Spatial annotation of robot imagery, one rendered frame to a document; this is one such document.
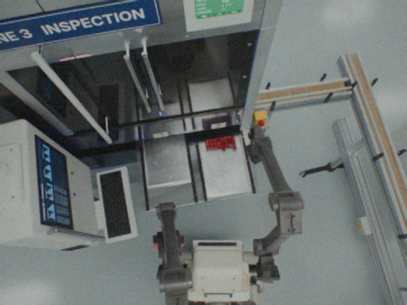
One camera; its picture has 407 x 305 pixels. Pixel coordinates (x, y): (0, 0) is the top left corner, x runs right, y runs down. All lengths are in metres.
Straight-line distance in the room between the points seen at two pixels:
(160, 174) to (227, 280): 0.83
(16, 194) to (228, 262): 0.86
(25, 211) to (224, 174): 1.07
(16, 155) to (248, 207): 1.91
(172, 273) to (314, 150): 2.13
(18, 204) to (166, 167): 0.89
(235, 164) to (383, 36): 2.49
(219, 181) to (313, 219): 1.20
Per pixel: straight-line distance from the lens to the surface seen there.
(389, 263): 2.43
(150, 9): 1.02
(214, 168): 1.89
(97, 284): 2.87
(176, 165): 1.90
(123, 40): 1.12
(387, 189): 2.08
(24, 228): 1.35
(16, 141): 1.47
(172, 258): 1.15
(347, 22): 3.86
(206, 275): 1.32
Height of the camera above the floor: 2.70
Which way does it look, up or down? 71 degrees down
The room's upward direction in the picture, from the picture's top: 7 degrees counter-clockwise
